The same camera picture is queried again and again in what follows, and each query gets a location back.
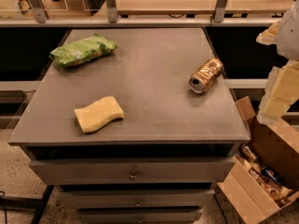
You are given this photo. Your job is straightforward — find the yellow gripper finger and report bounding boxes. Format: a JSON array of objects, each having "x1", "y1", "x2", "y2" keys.
[
  {"x1": 257, "y1": 60, "x2": 299, "y2": 125},
  {"x1": 256, "y1": 21, "x2": 280, "y2": 46}
]

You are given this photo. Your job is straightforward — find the yellow sponge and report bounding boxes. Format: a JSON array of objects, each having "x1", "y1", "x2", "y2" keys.
[{"x1": 74, "y1": 96, "x2": 124, "y2": 133}]

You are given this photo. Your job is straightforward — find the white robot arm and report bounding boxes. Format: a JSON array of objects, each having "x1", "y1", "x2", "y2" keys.
[{"x1": 256, "y1": 0, "x2": 299, "y2": 124}]

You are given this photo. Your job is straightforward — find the green rice chip bag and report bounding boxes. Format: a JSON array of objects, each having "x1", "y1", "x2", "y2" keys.
[{"x1": 50, "y1": 34, "x2": 117, "y2": 68}]

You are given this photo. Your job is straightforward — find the gold soda can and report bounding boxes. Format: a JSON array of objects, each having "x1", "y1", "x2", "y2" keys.
[{"x1": 189, "y1": 58, "x2": 224, "y2": 93}]

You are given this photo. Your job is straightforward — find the can in cardboard box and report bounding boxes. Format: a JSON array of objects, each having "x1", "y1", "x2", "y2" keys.
[{"x1": 239, "y1": 145, "x2": 258, "y2": 162}]

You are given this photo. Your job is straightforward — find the blue can in box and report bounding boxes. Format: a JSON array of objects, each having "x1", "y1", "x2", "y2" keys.
[{"x1": 261, "y1": 167, "x2": 281, "y2": 184}]

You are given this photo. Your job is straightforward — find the cardboard box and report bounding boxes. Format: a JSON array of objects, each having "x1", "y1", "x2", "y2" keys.
[{"x1": 219, "y1": 97, "x2": 299, "y2": 224}]

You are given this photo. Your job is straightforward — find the snack packets in box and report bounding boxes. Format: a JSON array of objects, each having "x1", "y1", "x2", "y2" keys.
[{"x1": 235, "y1": 153, "x2": 293, "y2": 207}]

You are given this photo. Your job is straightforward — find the metal shelf rail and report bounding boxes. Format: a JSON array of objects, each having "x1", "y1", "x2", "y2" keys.
[{"x1": 0, "y1": 0, "x2": 299, "y2": 28}]

